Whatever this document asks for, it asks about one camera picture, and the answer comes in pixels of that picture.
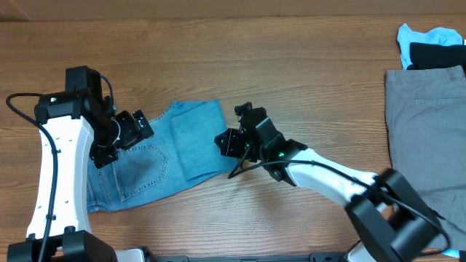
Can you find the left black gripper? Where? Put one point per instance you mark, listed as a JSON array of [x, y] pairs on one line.
[[132, 135]]

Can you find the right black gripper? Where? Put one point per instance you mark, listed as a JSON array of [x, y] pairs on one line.
[[229, 148]]

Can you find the light blue denim jeans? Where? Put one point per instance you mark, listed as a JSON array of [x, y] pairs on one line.
[[180, 155]]

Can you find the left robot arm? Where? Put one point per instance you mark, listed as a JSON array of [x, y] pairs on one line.
[[76, 126]]

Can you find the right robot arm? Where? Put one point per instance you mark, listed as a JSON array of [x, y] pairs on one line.
[[392, 221]]

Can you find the grey trousers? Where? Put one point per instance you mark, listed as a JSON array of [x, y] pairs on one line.
[[425, 118]]

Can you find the black garment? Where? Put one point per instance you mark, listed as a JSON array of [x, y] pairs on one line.
[[431, 56]]

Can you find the light blue cloth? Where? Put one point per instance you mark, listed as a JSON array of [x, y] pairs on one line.
[[440, 35]]

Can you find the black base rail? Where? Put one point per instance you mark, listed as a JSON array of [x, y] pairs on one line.
[[312, 257]]

